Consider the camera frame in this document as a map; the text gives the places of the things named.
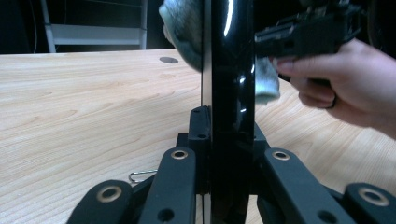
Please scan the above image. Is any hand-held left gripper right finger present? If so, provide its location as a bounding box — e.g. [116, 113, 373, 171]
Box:
[248, 121, 271, 195]

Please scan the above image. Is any light blue cleaning cloth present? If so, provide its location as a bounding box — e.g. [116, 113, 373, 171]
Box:
[158, 0, 281, 105]

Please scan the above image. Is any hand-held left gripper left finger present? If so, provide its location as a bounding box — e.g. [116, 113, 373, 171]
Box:
[176, 105, 213, 194]

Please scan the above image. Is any silver wire clip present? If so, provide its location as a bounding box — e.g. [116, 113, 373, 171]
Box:
[128, 169, 158, 184]

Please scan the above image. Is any white metal stand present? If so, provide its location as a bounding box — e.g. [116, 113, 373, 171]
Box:
[40, 0, 149, 54]

